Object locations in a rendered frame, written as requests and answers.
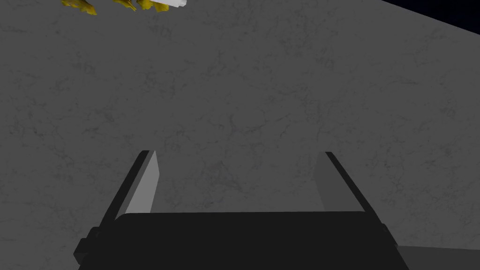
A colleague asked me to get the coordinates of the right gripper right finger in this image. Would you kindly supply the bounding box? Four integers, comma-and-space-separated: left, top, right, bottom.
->
314, 151, 375, 220

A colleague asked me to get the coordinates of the yellow and white object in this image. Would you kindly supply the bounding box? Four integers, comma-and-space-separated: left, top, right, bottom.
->
61, 0, 187, 16

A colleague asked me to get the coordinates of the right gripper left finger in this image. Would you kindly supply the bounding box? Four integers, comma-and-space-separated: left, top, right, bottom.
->
101, 150, 160, 225

